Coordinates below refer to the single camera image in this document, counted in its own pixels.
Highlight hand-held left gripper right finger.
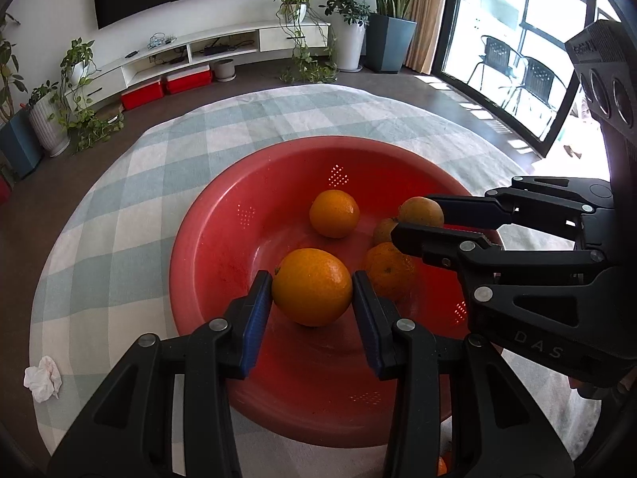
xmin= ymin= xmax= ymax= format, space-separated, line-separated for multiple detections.
xmin=351 ymin=270 xmax=574 ymax=478

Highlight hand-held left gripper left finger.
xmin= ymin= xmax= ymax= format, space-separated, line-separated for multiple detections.
xmin=47 ymin=270 xmax=274 ymax=478

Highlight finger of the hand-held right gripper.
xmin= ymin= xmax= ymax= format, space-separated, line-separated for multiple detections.
xmin=391 ymin=221 xmax=628 ymax=389
xmin=425 ymin=175 xmax=613 ymax=232

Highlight dimpled tangerine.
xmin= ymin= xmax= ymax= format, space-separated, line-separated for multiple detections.
xmin=398 ymin=196 xmax=445 ymax=230
xmin=361 ymin=242 xmax=419 ymax=302

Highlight red plastic basin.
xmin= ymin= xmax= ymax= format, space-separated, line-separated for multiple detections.
xmin=169 ymin=135 xmax=506 ymax=449

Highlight black balcony chair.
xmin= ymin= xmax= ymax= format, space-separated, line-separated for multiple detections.
xmin=468 ymin=35 xmax=523 ymax=98
xmin=500 ymin=56 xmax=568 ymax=133

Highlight checked green white tablecloth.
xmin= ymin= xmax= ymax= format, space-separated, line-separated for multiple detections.
xmin=29 ymin=84 xmax=603 ymax=478

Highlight large-leaf plant in grey-blue pot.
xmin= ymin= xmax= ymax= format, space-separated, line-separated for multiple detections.
xmin=345 ymin=0 xmax=466 ymax=74

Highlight beige curtain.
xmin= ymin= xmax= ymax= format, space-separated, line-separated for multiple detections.
xmin=403 ymin=0 xmax=453 ymax=76

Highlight glass sliding door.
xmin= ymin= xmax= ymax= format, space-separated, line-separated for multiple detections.
xmin=433 ymin=0 xmax=623 ymax=157

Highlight leafy plant in tall white pot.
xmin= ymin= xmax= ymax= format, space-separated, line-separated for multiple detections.
xmin=317 ymin=0 xmax=371 ymax=72

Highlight crumpled white tissue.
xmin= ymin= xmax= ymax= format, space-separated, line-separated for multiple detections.
xmin=23 ymin=356 xmax=63 ymax=402

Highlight red storage box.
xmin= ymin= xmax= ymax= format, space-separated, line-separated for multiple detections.
xmin=121 ymin=82 xmax=165 ymax=111
xmin=165 ymin=66 xmax=214 ymax=95

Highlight white television cabinet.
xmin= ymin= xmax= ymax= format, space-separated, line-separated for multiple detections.
xmin=74 ymin=20 xmax=332 ymax=98

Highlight trailing pothos in white pot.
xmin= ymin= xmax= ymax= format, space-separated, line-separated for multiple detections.
xmin=274 ymin=0 xmax=339 ymax=85
xmin=47 ymin=37 xmax=125 ymax=155

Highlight plant in white ribbed pot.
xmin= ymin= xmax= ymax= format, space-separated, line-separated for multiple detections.
xmin=27 ymin=80 xmax=71 ymax=159

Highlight tall tree in blue pot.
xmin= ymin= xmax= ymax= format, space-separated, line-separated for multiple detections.
xmin=0 ymin=12 xmax=45 ymax=182

